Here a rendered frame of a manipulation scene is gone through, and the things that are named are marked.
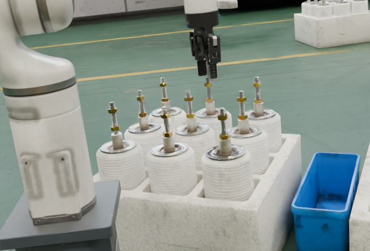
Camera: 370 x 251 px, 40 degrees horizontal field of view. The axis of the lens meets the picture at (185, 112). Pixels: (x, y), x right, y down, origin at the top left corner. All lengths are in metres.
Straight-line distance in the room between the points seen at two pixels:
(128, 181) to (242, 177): 0.24
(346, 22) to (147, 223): 2.49
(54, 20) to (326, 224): 0.67
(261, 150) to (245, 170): 0.12
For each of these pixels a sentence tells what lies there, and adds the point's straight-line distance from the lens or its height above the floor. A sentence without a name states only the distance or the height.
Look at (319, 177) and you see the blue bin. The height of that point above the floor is 0.06.
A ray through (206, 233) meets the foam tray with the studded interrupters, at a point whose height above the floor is 0.12.
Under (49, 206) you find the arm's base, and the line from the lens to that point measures 0.69.
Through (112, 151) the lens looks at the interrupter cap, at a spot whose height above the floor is 0.25.
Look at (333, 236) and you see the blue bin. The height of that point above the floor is 0.06.
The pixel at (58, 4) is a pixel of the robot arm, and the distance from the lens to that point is 0.62.
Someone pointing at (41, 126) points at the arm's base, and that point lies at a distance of 0.65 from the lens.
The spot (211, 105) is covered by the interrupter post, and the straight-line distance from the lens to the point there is 1.21.
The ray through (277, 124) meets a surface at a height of 0.23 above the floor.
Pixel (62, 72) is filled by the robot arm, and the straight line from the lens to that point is 0.65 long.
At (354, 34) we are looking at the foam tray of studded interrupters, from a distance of 3.35.
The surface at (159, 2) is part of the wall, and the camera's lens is 6.17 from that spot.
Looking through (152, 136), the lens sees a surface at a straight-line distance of 1.13.
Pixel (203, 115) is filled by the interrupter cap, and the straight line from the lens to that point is 1.20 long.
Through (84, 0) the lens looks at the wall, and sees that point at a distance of 6.24.
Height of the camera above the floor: 0.61
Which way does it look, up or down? 17 degrees down
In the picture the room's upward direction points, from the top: 6 degrees counter-clockwise
